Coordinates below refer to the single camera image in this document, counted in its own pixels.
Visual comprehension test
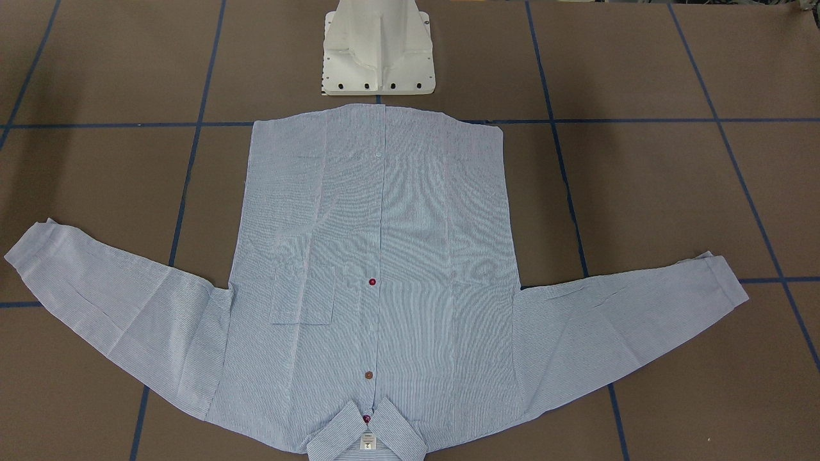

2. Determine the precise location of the light blue striped shirt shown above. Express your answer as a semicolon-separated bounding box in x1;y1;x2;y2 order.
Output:
6;103;749;460

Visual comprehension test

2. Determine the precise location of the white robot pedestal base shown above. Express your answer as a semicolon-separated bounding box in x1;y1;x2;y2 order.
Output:
320;1;436;97

